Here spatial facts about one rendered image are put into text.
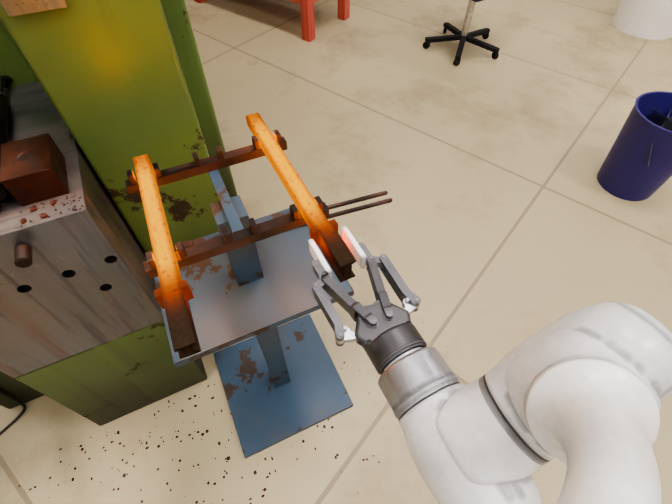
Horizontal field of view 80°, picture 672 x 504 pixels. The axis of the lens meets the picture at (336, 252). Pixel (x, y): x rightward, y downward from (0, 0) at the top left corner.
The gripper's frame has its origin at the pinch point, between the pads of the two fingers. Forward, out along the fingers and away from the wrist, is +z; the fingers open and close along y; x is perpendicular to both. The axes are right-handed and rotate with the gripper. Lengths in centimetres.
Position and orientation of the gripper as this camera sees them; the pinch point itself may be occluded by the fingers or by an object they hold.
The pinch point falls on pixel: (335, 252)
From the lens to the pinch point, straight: 63.5
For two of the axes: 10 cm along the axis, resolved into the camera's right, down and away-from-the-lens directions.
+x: 0.0, -6.1, -7.9
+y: 9.0, -3.5, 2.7
